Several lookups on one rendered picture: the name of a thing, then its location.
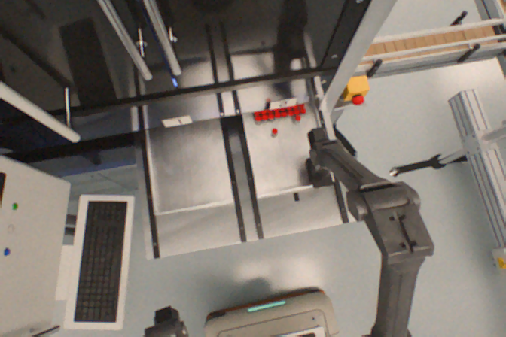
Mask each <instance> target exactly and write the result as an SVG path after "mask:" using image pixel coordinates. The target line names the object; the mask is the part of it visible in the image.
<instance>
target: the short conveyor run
mask: <svg viewBox="0 0 506 337"><path fill-rule="evenodd" d="M467 14H468V12H467V11H463V12H461V16H458V17H457V18H456V20H454V21H453V22H452V23H451V24H450V26H446V27H440V28H435V29H426V30H421V31H415V32H407V33H401V34H396V35H387V36H381V37H376V38H375V39H374V40H373V42H372V44H371V45H370V46H369V48H368V50H367V52H366V54H365V55H364V57H363V58H362V61H361V62H360V64H359V66H358V67H357V69H356V71H360V70H365V74H366V75H365V76H366V78H367V80H369V79H374V78H378V77H388V76H392V75H397V74H407V73H412V72H418V71H426V70H431V69H436V68H445V67H450V66H455V65H459V64H464V63H469V62H478V61H483V60H488V59H494V58H496V57H497V56H498V55H499V54H500V53H503V52H504V51H505V50H506V42H505V39H506V35H501V31H500V29H499V27H498V24H501V23H502V22H504V19H501V20H497V19H494V20H485V21H480V22H475V23H466V24H462V21H463V19H464V17H465V16H466V15H467Z"/></svg>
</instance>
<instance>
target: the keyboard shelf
mask: <svg viewBox="0 0 506 337"><path fill-rule="evenodd" d="M88 201H127V211H126V226H125V234H124V243H123V258H122V266H121V274H120V289H119V297H118V306H117V321H116V323H77V322H74V316H75V304H76V298H77V291H78V279H79V274H80V267H81V254H82V248H83V243H84V230H85V223H86V218H87V206H88ZM135 204H136V198H135V196H117V195H91V194H81V196H80V198H79V204H78V215H77V221H76V227H75V238H74V245H63V246H62V254H61V260H60V266H59V277H58V282H57V288H56V298H55V300H66V309H65V315H64V321H63V328H64V329H123V328H124V322H125V314H126V305H127V289H128V280H129V272H130V256H131V247H132V239H133V222H134V214H135Z"/></svg>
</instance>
